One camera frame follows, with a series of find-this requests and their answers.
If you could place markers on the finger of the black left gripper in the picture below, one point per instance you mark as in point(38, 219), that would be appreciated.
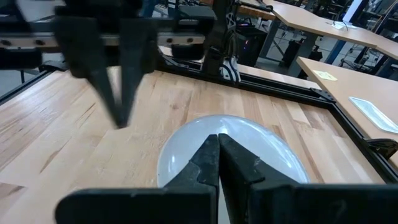
point(87, 49)
point(136, 49)

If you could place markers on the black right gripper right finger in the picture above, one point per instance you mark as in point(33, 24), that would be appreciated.
point(311, 205)

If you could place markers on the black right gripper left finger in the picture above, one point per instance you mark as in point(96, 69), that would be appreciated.
point(140, 207)

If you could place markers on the black computer tower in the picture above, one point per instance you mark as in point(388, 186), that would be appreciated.
point(252, 46)

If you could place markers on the white rectangular card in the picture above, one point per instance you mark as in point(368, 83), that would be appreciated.
point(376, 115)

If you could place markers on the beige desk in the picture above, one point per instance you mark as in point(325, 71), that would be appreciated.
point(311, 21)
point(357, 87)

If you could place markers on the yellow sticky note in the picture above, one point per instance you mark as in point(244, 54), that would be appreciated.
point(325, 75)

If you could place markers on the black aluminium table frame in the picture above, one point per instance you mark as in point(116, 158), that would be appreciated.
point(280, 90)

